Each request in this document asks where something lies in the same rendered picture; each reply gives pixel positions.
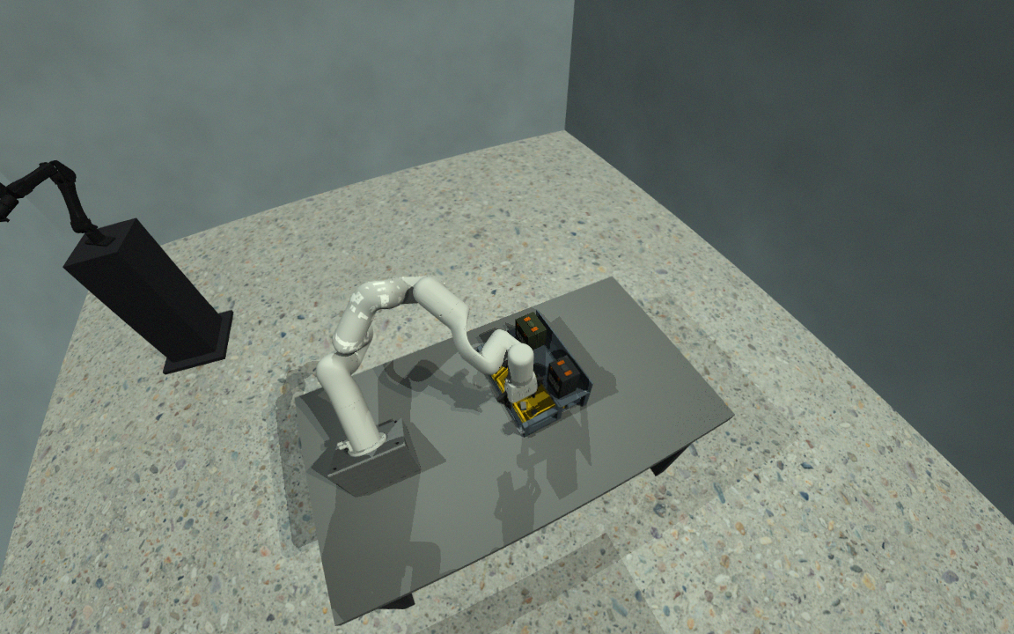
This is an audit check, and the dark green case with handle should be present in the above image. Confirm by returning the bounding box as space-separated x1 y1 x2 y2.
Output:
515 312 547 350

